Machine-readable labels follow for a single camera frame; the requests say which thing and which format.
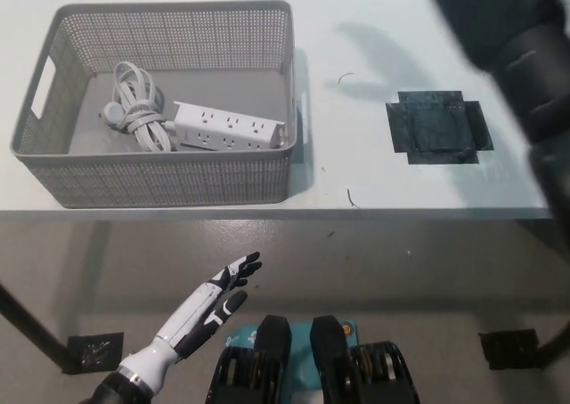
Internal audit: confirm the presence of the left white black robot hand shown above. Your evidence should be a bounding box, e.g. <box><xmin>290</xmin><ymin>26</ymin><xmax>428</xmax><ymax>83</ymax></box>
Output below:
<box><xmin>152</xmin><ymin>251</ymin><xmax>264</xmax><ymax>364</ymax></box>

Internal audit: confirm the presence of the white power strip with cord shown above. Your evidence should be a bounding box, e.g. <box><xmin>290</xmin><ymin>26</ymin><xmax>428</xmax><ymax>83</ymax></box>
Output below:
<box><xmin>98</xmin><ymin>61</ymin><xmax>287</xmax><ymax>153</ymax></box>

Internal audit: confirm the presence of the black robot body block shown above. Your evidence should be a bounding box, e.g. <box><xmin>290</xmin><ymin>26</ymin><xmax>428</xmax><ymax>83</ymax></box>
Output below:
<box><xmin>310</xmin><ymin>316</ymin><xmax>422</xmax><ymax>404</ymax></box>
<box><xmin>205</xmin><ymin>314</ymin><xmax>293</xmax><ymax>404</ymax></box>

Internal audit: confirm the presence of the grey perforated plastic basket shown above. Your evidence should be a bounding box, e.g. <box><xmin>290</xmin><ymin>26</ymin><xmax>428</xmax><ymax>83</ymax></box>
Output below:
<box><xmin>11</xmin><ymin>0</ymin><xmax>309</xmax><ymax>210</ymax></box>

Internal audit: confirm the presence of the black table leg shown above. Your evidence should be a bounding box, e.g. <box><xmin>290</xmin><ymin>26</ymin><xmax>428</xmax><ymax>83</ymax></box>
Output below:
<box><xmin>0</xmin><ymin>282</ymin><xmax>80</xmax><ymax>370</ymax></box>
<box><xmin>536</xmin><ymin>321</ymin><xmax>570</xmax><ymax>359</ymax></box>

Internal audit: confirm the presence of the black tape patch on table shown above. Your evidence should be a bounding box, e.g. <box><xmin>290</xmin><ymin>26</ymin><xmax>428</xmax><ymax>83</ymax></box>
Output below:
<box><xmin>385</xmin><ymin>90</ymin><xmax>495</xmax><ymax>166</ymax></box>

